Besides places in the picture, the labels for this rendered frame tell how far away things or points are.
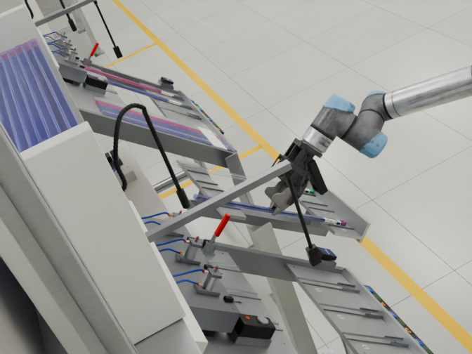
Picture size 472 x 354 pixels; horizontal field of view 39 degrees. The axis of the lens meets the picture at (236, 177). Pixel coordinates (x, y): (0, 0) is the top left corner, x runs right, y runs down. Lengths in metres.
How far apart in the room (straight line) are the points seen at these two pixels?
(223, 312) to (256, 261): 0.46
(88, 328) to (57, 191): 0.17
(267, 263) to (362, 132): 0.42
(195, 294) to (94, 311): 0.58
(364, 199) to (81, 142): 2.56
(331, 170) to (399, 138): 0.39
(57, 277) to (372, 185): 2.73
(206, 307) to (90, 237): 0.46
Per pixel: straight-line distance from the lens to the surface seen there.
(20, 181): 0.62
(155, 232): 1.19
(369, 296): 1.80
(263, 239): 1.98
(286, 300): 2.16
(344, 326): 1.61
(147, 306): 0.92
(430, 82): 1.83
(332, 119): 1.78
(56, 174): 0.79
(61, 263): 0.67
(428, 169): 3.35
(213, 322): 1.28
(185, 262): 1.38
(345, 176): 3.41
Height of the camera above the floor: 2.04
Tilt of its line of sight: 34 degrees down
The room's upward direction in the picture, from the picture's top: 21 degrees counter-clockwise
